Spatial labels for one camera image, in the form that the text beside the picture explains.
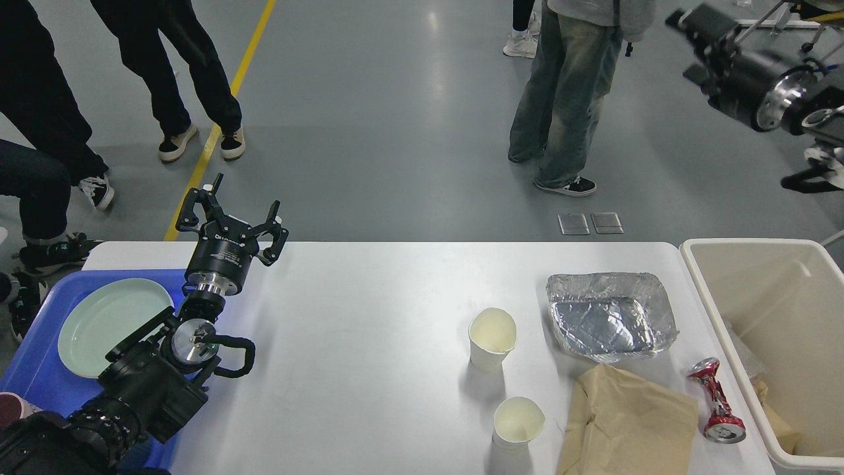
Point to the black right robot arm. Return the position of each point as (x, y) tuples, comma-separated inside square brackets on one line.
[(824, 157)]

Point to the person in dark trousers left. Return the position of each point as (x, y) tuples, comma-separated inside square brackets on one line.
[(36, 99)]

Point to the person with white sneakers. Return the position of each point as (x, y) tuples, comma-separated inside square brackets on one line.
[(522, 39)]

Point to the green plate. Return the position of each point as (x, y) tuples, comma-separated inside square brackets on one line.
[(104, 318)]

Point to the brown paper bag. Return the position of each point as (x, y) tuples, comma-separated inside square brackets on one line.
[(619, 423)]

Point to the floor outlet plate right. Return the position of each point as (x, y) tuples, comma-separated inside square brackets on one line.
[(607, 223)]

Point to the aluminium foil tray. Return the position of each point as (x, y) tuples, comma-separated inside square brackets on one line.
[(609, 317)]

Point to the rolling chair base right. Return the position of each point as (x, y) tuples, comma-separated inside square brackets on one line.
[(816, 15)]

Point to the person in faded jeans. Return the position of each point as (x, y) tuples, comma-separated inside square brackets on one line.
[(573, 69)]

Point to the floor outlet plate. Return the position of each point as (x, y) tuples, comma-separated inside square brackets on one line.
[(607, 223), (573, 224)]

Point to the floor outlet plate left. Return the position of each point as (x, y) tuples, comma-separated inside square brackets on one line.
[(573, 224)]

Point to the crushed red can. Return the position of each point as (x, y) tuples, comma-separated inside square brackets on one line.
[(722, 426)]

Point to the white paper cup far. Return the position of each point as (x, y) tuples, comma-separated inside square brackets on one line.
[(492, 336)]

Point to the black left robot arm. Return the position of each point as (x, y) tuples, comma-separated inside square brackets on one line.
[(154, 382)]

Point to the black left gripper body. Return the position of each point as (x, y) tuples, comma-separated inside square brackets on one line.
[(221, 263)]

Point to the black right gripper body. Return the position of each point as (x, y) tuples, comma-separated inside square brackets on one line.
[(765, 90)]

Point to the white paper cup near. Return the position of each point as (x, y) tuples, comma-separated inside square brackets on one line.
[(516, 422)]

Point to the blue plastic tray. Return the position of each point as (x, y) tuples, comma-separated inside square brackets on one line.
[(36, 372)]

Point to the pink mug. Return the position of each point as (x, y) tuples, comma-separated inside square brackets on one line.
[(15, 408)]

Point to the beige plastic bin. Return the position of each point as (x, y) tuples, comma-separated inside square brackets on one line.
[(776, 308)]

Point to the white paper cup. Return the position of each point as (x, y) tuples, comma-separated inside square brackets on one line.
[(516, 422), (492, 336)]

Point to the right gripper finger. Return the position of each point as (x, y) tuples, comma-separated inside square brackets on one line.
[(712, 34), (701, 76)]

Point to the person in black trousers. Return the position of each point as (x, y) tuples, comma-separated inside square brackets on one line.
[(138, 26)]

